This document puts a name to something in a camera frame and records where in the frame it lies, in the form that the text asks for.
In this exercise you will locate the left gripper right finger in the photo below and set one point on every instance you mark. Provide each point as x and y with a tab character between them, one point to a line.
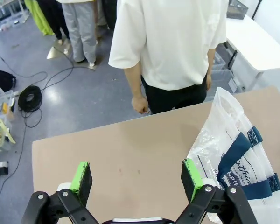
191	184

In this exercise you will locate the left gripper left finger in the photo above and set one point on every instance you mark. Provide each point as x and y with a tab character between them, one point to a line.
81	186

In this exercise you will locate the person's right forearm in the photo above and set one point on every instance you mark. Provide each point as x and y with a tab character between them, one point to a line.
134	79

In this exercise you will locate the person's right hand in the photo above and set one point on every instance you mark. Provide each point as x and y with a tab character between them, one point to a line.
139	104

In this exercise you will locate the person's left hand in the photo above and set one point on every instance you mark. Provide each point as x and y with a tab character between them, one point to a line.
208	82

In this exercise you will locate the person's black trousers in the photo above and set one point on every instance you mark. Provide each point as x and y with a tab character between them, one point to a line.
172	98

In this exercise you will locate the large clear storage box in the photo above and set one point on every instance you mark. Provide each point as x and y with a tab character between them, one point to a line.
221	78

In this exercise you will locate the clear plastic storage bin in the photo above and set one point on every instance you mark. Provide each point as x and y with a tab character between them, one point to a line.
0	102

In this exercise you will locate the small clear storage box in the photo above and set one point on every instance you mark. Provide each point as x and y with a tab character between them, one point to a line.
219	61

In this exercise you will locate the black backpack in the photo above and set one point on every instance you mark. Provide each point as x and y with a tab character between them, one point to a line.
2	80

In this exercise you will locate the gold floor plate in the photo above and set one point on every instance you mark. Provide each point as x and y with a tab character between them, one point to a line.
54	53

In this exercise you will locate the white table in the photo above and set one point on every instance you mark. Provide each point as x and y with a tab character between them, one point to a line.
259	46

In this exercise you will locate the bystander in grey trousers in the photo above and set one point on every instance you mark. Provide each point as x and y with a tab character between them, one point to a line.
81	28

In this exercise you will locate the bystander in black trousers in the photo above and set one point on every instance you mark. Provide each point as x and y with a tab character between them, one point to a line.
58	21

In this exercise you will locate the lime green hanging cloth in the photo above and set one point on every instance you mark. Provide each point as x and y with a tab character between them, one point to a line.
39	16

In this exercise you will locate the bystander in beige trousers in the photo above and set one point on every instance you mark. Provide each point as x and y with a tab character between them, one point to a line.
100	11

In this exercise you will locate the dark mesh crate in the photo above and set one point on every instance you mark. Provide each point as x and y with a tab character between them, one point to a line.
236	8

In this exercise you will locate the white metal rack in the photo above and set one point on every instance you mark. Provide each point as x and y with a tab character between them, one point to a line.
21	14

